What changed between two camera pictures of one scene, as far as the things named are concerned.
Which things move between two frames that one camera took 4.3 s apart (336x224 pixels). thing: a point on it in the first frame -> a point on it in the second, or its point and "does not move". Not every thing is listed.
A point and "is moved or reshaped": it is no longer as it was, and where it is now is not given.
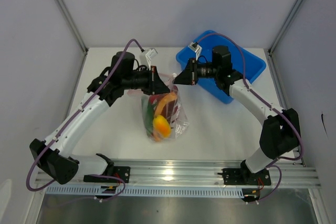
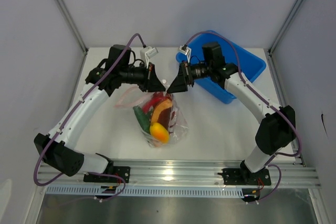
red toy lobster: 152,98 -> 156,97
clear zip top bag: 164,117 is moved or reshaped
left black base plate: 122,173 does not move
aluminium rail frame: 191,173 does not move
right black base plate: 244,177 does not move
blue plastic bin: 245,63 does not move
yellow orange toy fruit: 161,126 -> 159,132
